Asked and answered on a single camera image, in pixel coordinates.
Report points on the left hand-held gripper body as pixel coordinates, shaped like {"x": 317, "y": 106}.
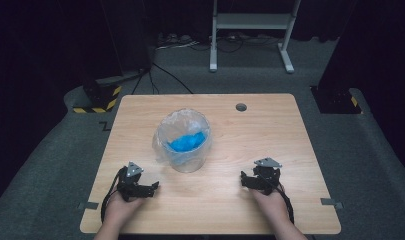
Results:
{"x": 130, "y": 181}

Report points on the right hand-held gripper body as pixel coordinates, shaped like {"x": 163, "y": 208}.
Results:
{"x": 267, "y": 175}

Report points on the person's left hand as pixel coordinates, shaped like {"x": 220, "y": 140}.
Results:
{"x": 121, "y": 210}

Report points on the person's right hand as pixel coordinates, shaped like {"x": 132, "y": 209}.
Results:
{"x": 271, "y": 206}

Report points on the clear plastic bin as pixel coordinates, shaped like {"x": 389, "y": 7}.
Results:
{"x": 190, "y": 160}

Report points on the grey tape piece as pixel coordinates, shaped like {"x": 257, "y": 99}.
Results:
{"x": 330, "y": 202}
{"x": 88, "y": 205}

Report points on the crumpled blue plastic piece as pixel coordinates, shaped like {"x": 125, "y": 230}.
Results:
{"x": 186, "y": 142}

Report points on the clear plastic bag liner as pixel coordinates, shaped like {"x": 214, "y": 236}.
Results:
{"x": 181, "y": 121}

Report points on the black box with yellow stripes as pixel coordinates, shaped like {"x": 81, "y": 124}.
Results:
{"x": 101, "y": 96}

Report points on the black box with yellow mark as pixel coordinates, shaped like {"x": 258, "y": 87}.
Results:
{"x": 336, "y": 100}

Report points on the power strip with plugs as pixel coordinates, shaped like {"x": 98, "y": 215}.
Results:
{"x": 175, "y": 40}

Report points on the white metal stand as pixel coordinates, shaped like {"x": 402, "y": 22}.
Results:
{"x": 251, "y": 20}

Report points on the dark curtain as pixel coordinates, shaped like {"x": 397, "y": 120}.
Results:
{"x": 376, "y": 50}
{"x": 40, "y": 50}

